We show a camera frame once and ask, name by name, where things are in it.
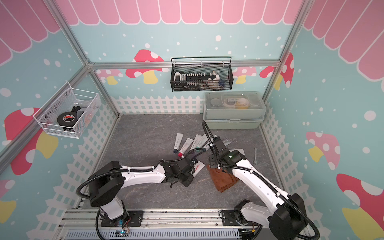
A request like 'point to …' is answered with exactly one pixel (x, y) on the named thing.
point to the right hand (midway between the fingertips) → (215, 158)
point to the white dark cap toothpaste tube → (178, 139)
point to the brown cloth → (222, 180)
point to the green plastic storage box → (233, 110)
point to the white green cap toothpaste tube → (202, 141)
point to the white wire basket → (67, 99)
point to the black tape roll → (67, 119)
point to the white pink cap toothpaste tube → (186, 144)
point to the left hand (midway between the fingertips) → (190, 180)
